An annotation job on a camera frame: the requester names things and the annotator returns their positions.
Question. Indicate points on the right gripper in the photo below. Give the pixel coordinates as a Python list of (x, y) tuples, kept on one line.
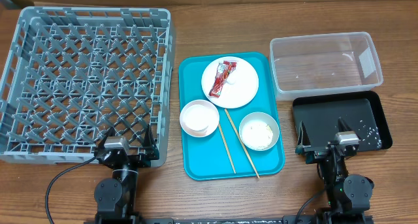
[(324, 151)]

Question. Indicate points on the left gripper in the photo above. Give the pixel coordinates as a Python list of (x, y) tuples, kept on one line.
[(151, 150)]

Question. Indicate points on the grey bowl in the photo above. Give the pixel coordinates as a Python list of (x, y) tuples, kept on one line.
[(259, 131)]

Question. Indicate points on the pink bowl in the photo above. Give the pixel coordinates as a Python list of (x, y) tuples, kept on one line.
[(212, 118)]

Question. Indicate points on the wooden chopstick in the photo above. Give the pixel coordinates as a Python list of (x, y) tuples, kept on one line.
[(226, 148), (241, 143)]

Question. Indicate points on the white napkin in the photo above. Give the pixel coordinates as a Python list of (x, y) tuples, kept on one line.
[(231, 79)]

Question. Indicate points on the red ketchup packet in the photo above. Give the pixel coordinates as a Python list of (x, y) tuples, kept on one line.
[(224, 69)]

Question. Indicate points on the white paper cup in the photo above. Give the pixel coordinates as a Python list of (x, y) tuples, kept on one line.
[(195, 117)]

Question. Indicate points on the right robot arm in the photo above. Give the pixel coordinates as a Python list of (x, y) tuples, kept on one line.
[(349, 195)]

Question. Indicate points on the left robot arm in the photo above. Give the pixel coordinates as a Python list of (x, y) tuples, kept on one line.
[(115, 196)]

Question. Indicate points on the black tray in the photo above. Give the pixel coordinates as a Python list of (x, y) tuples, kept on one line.
[(361, 111)]

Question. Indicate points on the clear plastic bin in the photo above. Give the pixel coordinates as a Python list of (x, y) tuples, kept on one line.
[(325, 64)]

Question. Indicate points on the grey plastic dish rack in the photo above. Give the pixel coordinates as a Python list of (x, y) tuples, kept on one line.
[(73, 73)]

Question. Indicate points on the teal plastic tray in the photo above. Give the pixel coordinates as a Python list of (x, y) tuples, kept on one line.
[(206, 158)]

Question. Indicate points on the white round plate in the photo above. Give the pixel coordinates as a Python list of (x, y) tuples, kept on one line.
[(238, 94)]

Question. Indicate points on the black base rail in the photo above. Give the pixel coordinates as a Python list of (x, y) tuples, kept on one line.
[(228, 220)]

